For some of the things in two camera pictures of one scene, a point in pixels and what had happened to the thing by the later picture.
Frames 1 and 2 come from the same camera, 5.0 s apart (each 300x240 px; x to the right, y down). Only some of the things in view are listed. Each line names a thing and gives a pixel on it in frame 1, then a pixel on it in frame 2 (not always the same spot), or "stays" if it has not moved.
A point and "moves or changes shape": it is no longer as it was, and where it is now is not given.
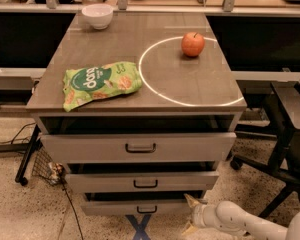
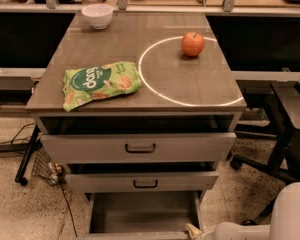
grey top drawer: (98, 148) stays
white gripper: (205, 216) -> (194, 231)
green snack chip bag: (84, 85) stays
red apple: (192, 43) stays
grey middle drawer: (141, 181) stays
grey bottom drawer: (134, 207) moves or changes shape
